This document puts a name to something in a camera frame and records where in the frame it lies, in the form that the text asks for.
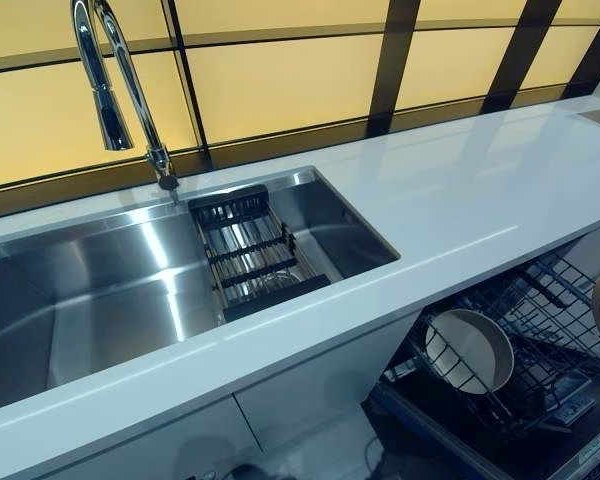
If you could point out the deep cream plate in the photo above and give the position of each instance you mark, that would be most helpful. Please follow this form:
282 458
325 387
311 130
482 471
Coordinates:
465 350

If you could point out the black built-in dishwasher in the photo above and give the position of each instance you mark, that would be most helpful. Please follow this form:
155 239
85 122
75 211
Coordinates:
430 425

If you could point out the black dish drying rack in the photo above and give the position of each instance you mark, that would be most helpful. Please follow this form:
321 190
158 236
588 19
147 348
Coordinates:
250 250

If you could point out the white cabinet door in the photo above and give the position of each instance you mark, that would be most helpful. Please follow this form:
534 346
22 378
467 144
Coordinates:
130 450
325 390

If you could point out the stainless steel sink basin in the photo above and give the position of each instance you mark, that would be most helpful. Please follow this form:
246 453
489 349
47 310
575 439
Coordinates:
105 300

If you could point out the chrome gooseneck kitchen faucet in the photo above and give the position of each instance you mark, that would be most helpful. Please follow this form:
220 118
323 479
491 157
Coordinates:
112 125

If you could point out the narrow white cabinet panel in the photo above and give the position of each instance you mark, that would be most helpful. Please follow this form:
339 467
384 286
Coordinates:
595 250

